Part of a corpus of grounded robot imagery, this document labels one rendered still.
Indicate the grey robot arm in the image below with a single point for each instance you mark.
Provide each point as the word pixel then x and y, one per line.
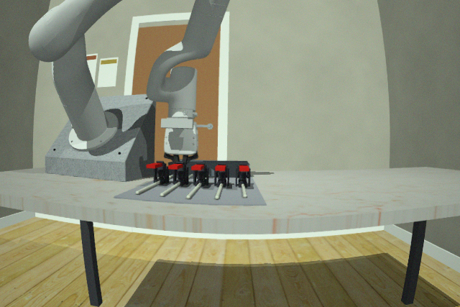
pixel 59 37

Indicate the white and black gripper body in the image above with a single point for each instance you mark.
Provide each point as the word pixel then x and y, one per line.
pixel 181 141

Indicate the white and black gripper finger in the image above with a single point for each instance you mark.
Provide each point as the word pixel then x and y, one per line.
pixel 186 159
pixel 174 158

